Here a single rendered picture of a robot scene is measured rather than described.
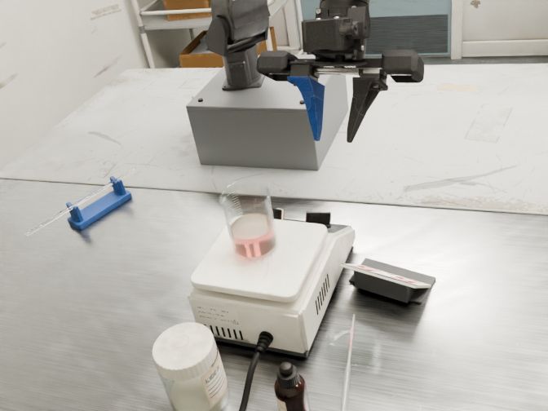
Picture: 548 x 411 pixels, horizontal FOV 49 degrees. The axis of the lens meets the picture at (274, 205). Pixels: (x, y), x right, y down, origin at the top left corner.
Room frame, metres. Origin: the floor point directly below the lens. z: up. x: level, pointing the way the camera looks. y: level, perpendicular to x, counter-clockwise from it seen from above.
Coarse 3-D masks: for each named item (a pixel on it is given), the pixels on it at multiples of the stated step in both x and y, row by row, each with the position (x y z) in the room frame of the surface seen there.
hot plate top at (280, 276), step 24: (216, 240) 0.54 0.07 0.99; (288, 240) 0.52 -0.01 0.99; (312, 240) 0.51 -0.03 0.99; (216, 264) 0.50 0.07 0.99; (240, 264) 0.49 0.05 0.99; (264, 264) 0.48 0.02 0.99; (288, 264) 0.48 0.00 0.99; (312, 264) 0.48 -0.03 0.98; (216, 288) 0.46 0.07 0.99; (240, 288) 0.45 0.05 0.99; (264, 288) 0.45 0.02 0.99; (288, 288) 0.44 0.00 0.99
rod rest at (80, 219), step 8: (112, 176) 0.83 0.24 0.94; (120, 184) 0.81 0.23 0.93; (112, 192) 0.82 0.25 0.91; (120, 192) 0.81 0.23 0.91; (128, 192) 0.81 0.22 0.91; (104, 200) 0.80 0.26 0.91; (112, 200) 0.80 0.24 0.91; (120, 200) 0.80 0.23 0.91; (88, 208) 0.79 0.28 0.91; (96, 208) 0.78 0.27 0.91; (104, 208) 0.78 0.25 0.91; (112, 208) 0.79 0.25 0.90; (72, 216) 0.77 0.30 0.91; (80, 216) 0.75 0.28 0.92; (88, 216) 0.76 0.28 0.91; (96, 216) 0.77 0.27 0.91; (72, 224) 0.76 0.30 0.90; (80, 224) 0.75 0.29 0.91; (88, 224) 0.75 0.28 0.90
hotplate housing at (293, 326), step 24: (336, 240) 0.53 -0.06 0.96; (336, 264) 0.52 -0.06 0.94; (192, 288) 0.49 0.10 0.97; (312, 288) 0.46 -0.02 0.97; (192, 312) 0.48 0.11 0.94; (216, 312) 0.46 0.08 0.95; (240, 312) 0.45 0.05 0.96; (264, 312) 0.44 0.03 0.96; (288, 312) 0.43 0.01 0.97; (312, 312) 0.45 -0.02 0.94; (216, 336) 0.47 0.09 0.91; (240, 336) 0.45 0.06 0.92; (264, 336) 0.43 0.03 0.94; (288, 336) 0.43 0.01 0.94; (312, 336) 0.44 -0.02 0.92
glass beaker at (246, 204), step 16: (224, 192) 0.53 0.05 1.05; (240, 192) 0.54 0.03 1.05; (256, 192) 0.54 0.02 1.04; (224, 208) 0.50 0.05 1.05; (240, 208) 0.54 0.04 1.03; (256, 208) 0.49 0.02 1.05; (240, 224) 0.49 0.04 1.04; (256, 224) 0.49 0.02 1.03; (272, 224) 0.51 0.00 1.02; (240, 240) 0.50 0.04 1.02; (256, 240) 0.49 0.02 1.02; (272, 240) 0.50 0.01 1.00; (240, 256) 0.50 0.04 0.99; (256, 256) 0.49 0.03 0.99
